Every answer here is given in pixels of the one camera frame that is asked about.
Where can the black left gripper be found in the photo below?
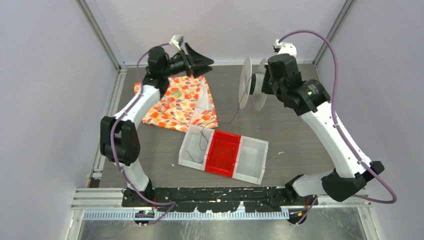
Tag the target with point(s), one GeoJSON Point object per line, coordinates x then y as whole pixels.
{"type": "Point", "coordinates": [198, 62]}

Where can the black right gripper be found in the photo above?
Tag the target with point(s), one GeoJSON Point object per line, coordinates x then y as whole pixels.
{"type": "Point", "coordinates": [265, 88]}

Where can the white perforated cable spool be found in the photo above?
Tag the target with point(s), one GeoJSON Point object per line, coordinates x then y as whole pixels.
{"type": "Point", "coordinates": [250, 84]}

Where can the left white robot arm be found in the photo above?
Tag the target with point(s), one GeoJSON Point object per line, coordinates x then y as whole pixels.
{"type": "Point", "coordinates": [119, 140]}

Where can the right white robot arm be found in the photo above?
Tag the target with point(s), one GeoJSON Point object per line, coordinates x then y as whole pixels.
{"type": "Point", "coordinates": [353, 169]}

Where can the floral orange cloth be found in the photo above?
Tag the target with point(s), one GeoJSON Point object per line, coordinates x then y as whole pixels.
{"type": "Point", "coordinates": [187, 101]}

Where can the left white plastic bin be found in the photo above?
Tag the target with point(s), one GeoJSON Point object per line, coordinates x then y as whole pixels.
{"type": "Point", "coordinates": [195, 147]}

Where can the white plastic bin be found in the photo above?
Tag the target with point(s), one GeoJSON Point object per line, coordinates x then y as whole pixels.
{"type": "Point", "coordinates": [251, 160]}
{"type": "Point", "coordinates": [195, 147]}

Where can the red plastic bin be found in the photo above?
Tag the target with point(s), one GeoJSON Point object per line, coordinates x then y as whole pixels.
{"type": "Point", "coordinates": [222, 154]}

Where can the right white plastic bin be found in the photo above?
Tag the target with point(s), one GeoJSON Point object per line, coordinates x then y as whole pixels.
{"type": "Point", "coordinates": [251, 160]}

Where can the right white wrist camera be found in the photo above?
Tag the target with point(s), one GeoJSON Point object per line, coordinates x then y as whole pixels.
{"type": "Point", "coordinates": [284, 48]}

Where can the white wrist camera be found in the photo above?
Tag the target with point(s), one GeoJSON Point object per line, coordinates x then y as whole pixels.
{"type": "Point", "coordinates": [177, 41]}
{"type": "Point", "coordinates": [284, 48]}

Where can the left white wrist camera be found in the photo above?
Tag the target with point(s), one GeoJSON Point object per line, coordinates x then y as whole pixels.
{"type": "Point", "coordinates": [177, 41]}

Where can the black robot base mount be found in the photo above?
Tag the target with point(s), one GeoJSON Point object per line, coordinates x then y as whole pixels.
{"type": "Point", "coordinates": [259, 199]}

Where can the slotted white cable duct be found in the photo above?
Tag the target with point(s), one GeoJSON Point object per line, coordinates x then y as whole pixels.
{"type": "Point", "coordinates": [150, 215]}

